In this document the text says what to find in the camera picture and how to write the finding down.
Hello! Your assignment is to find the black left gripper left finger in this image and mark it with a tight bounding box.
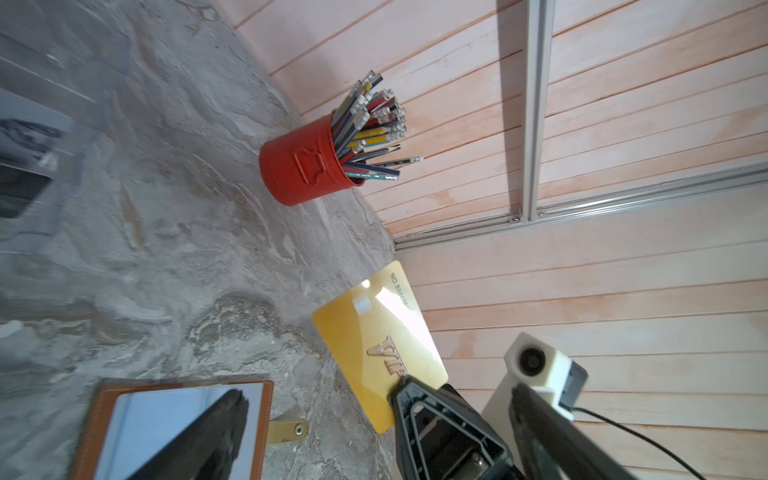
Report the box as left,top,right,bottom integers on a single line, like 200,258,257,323
131,389,249,480

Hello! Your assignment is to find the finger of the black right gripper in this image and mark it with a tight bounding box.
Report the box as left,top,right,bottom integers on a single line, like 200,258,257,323
389,376,524,480

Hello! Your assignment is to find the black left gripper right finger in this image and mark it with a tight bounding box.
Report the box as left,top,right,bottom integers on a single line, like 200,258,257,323
509,384,634,480

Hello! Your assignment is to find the gold tan credit card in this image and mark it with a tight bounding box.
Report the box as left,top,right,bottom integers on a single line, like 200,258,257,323
311,261,448,434

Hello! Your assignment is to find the clear acrylic card display stand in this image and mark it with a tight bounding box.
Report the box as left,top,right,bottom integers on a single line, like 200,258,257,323
1,1,130,255

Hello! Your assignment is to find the red metal pencil bucket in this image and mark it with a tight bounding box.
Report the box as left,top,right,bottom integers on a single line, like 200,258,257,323
259,115,365,206

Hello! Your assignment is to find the bundle of coloured pencils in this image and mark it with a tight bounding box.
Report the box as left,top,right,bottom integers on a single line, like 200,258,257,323
330,70,423,186

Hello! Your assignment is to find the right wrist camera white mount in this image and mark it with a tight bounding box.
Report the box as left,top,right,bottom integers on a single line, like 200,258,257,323
481,332,589,469

